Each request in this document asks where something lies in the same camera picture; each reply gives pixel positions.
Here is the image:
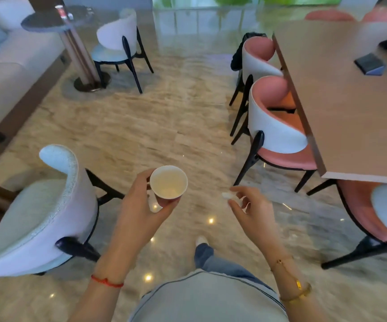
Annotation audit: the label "person's left hand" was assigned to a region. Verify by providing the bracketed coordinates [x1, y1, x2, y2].
[111, 168, 181, 262]

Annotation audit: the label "person's right hand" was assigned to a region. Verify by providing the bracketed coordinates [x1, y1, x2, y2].
[228, 185, 283, 257]

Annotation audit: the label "small white packet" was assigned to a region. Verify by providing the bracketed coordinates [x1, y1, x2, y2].
[222, 192, 250, 210]

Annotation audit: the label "white paper cup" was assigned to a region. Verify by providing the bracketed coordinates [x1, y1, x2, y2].
[149, 165, 188, 209]

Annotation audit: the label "person's right forearm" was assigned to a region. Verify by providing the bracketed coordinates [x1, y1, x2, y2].
[263, 244, 329, 322]

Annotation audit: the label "person's left forearm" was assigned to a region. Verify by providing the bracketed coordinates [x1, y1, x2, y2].
[68, 252, 137, 322]

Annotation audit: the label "blue jeans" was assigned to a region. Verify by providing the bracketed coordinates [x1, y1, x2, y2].
[193, 243, 275, 294]

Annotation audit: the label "pink and white chair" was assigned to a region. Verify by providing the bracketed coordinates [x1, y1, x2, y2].
[304, 10, 357, 22]
[361, 6, 387, 24]
[306, 179, 387, 277]
[229, 33, 285, 108]
[230, 76, 319, 193]

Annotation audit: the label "grey shirt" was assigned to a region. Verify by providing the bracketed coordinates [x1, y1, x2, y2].
[128, 269, 289, 322]

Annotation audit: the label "light blue upholstered chair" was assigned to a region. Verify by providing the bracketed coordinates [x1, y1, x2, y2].
[0, 144, 125, 277]
[90, 9, 154, 94]

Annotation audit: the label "wooden dining table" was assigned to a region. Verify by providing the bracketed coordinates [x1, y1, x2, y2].
[272, 19, 387, 184]

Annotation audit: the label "black jacket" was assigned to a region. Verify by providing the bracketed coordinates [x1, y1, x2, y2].
[230, 32, 268, 72]

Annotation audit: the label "beige sofa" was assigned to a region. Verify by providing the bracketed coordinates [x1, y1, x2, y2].
[0, 0, 72, 176]

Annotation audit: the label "glass railing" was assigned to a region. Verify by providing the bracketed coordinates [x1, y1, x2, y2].
[151, 5, 275, 34]

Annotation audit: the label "round dark side table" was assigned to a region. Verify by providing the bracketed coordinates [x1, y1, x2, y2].
[21, 5, 111, 93]

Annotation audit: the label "black wallet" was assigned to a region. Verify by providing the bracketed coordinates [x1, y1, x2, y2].
[353, 53, 387, 76]

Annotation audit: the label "white cushion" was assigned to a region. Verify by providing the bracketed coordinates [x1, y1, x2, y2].
[0, 0, 35, 31]

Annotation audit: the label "thin gold chain bracelet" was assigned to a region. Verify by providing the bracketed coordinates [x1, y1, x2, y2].
[270, 255, 295, 272]

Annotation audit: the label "gold bangle bracelet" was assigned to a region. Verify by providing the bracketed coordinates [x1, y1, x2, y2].
[278, 280, 313, 303]

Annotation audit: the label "red string bracelet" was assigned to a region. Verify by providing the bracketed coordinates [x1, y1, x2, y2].
[90, 274, 124, 289]

